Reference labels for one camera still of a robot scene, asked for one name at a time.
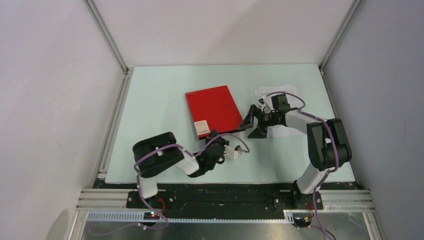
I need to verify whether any red folder with black inside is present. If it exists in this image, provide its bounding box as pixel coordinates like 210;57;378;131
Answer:
185;85;243;140

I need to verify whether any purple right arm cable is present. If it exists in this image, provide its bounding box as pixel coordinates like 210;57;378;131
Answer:
263;91;340;240

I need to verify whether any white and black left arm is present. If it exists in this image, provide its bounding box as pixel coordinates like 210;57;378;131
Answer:
132;130;230;208

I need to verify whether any white slotted cable duct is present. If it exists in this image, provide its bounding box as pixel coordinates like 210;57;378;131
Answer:
86;210;294;224

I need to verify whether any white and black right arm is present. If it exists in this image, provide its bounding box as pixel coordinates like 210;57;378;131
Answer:
238;91;353;209

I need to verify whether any printed paper sheet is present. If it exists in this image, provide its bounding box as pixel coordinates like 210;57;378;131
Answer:
253;84;299;140

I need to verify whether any aluminium frame rail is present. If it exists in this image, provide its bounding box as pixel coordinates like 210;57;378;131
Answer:
83;0;129;75

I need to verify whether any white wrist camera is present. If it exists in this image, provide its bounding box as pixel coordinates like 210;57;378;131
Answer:
258;95;270;109
224;145;244;160

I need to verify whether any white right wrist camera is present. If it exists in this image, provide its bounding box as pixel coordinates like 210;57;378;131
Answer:
258;95;270;109

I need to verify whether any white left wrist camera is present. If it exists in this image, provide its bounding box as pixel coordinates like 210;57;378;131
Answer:
224;145;244;160

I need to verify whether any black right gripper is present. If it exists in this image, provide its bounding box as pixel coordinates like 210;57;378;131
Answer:
237;104;281;139

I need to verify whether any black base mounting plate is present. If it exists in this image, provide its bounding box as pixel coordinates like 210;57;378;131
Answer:
146;183;324;219

